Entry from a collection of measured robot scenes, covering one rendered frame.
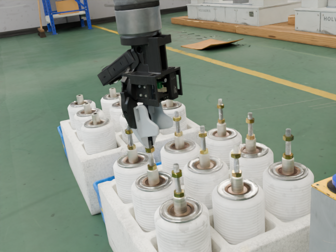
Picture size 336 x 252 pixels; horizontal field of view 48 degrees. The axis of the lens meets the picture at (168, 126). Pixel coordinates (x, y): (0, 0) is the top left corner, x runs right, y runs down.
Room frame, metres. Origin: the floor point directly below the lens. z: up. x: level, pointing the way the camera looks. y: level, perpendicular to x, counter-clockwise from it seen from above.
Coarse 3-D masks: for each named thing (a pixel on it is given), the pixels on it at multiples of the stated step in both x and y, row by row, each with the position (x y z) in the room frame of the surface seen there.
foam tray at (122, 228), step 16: (112, 192) 0.77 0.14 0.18; (112, 208) 0.71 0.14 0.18; (128, 208) 0.70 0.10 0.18; (112, 224) 0.73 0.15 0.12; (128, 224) 0.64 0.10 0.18; (272, 224) 0.59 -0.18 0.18; (288, 224) 0.58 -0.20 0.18; (304, 224) 0.58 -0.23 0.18; (112, 240) 0.77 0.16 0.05; (128, 240) 0.62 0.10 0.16; (144, 240) 0.58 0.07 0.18; (224, 240) 0.56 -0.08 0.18; (256, 240) 0.55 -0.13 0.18; (272, 240) 0.55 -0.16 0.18; (288, 240) 0.56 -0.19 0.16; (304, 240) 0.57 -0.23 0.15
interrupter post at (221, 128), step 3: (225, 123) 0.87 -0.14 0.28; (219, 126) 0.86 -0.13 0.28; (222, 126) 0.86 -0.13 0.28; (225, 126) 0.87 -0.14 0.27; (219, 129) 0.86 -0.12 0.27; (222, 129) 0.86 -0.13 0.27; (225, 129) 0.86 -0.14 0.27; (219, 132) 0.86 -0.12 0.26; (222, 132) 0.86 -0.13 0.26; (225, 132) 0.86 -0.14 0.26; (219, 135) 0.86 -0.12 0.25; (222, 135) 0.86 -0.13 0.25
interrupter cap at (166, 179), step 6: (144, 174) 0.70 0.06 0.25; (162, 174) 0.69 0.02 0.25; (168, 174) 0.69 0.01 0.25; (138, 180) 0.68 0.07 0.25; (144, 180) 0.68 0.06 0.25; (162, 180) 0.67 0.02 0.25; (168, 180) 0.67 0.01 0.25; (138, 186) 0.65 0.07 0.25; (144, 186) 0.65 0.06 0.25; (150, 186) 0.65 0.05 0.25; (156, 186) 0.65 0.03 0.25; (162, 186) 0.64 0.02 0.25
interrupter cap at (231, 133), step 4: (216, 128) 0.90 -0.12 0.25; (228, 128) 0.90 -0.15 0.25; (232, 128) 0.89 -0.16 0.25; (208, 132) 0.88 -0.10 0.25; (212, 132) 0.88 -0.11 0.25; (216, 132) 0.89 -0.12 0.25; (228, 132) 0.88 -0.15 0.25; (232, 132) 0.87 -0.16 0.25; (236, 132) 0.86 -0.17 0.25; (208, 136) 0.86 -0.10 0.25; (212, 136) 0.86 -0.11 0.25; (216, 136) 0.86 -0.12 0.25; (220, 136) 0.86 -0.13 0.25; (224, 136) 0.85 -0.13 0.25; (228, 136) 0.85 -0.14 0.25; (232, 136) 0.84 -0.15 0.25
